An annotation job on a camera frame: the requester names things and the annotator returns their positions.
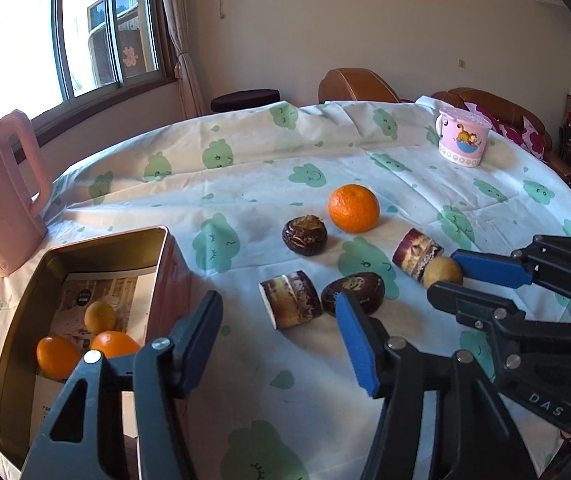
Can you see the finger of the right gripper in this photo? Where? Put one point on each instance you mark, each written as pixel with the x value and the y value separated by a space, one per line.
pixel 505 325
pixel 545 262

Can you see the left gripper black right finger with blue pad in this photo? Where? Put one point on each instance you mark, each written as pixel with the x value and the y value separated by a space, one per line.
pixel 439 413

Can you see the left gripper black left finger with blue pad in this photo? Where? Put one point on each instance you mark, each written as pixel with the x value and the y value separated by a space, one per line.
pixel 83 436

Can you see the yellow round fruit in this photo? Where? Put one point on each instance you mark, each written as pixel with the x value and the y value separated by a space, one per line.
pixel 442 269

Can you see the smooth orange kumquat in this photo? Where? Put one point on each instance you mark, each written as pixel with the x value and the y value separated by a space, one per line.
pixel 57 357

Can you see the brown longan fruit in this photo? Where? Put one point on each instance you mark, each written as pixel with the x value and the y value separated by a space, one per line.
pixel 99 317

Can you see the sugarcane piece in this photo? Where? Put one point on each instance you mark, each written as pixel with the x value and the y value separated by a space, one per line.
pixel 290 300
pixel 414 252

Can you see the dark chestnut near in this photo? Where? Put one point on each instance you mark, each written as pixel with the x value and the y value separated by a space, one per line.
pixel 367 287

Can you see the dark chestnut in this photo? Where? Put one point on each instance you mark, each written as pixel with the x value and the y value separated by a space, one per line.
pixel 305 235
pixel 367 287

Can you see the floral pink cushion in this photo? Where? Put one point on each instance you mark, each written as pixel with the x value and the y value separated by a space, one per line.
pixel 526 136

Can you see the pink metal tin box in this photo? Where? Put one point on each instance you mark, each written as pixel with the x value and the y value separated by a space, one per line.
pixel 124 251

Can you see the printed paper sheet in tin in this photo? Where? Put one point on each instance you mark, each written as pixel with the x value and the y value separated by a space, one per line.
pixel 128 292

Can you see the pink cartoon mug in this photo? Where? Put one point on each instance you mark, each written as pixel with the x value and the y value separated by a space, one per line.
pixel 462 135

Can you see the mandarin orange on table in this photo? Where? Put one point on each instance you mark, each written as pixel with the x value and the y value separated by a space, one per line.
pixel 354 209

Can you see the brown leather sofa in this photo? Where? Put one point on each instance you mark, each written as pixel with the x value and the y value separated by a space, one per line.
pixel 511 113

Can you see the dark chestnut far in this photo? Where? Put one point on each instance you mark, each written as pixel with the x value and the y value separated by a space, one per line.
pixel 305 235

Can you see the pink electric kettle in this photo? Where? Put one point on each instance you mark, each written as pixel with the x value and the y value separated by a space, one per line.
pixel 22 228

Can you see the white tablecloth green clouds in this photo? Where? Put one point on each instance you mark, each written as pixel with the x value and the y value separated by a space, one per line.
pixel 285 404

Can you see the brown leather armchair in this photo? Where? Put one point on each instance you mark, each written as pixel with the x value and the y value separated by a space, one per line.
pixel 355 84

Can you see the black round stool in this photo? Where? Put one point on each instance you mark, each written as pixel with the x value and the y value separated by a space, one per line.
pixel 240 100

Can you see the beige curtain right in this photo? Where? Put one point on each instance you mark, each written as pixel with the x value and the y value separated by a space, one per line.
pixel 191 98

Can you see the window with dark frame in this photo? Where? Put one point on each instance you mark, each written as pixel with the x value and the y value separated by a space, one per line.
pixel 62 61

